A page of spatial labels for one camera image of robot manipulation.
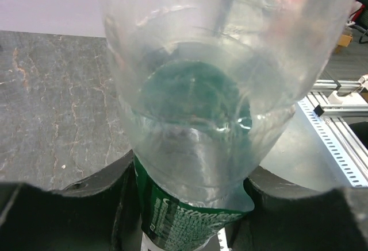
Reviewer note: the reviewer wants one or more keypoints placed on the cardboard box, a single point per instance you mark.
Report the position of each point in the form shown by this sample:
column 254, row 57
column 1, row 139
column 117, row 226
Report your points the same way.
column 343, row 42

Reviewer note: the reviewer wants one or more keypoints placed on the green label water bottle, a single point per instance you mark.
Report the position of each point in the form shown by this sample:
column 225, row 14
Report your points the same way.
column 206, row 88

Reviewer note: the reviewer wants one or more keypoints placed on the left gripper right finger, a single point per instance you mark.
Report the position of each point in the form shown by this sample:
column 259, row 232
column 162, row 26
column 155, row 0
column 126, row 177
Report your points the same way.
column 291, row 217

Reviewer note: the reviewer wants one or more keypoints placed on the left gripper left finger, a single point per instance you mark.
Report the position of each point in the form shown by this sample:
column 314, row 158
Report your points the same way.
column 100, row 212

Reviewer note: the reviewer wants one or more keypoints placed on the slotted cable duct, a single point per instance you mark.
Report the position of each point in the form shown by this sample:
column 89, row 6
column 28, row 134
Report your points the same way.
column 339, row 147

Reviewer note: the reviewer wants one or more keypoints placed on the aluminium frame rail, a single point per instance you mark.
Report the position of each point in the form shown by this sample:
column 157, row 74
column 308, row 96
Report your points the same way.
column 344, row 100

